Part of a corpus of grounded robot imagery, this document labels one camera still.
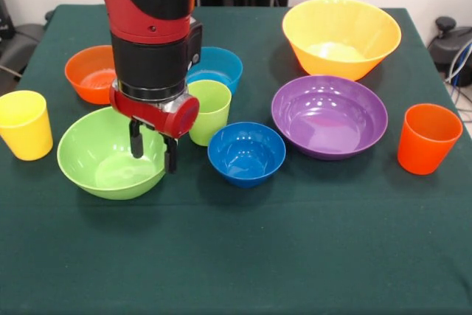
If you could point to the yellow cup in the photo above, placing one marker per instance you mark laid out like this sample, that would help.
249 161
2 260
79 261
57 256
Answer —
26 130

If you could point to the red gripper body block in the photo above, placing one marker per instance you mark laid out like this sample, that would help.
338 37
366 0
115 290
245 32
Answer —
162 117

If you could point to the large yellow-orange bowl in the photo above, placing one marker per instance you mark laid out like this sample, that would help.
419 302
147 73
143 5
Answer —
332 23

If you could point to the green cup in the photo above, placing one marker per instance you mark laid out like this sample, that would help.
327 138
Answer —
210 123

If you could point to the purple bowl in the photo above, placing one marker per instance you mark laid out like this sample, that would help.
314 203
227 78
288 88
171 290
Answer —
328 116

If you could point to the orange cup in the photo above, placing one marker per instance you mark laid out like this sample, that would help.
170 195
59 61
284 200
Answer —
424 145

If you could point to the dark green tablecloth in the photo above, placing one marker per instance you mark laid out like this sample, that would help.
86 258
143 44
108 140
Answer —
236 248

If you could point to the dark blue bowl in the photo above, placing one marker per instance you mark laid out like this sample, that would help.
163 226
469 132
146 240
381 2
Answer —
245 156

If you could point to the orange bowl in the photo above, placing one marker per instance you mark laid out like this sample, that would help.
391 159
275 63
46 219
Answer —
90 68

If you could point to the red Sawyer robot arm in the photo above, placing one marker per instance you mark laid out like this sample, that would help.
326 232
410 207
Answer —
147 16

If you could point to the green bowl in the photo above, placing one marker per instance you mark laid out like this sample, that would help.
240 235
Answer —
96 145

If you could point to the light blue bowl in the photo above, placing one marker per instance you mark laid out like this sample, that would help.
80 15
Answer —
221 62

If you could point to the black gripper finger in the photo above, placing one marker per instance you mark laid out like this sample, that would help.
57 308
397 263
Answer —
136 141
170 156

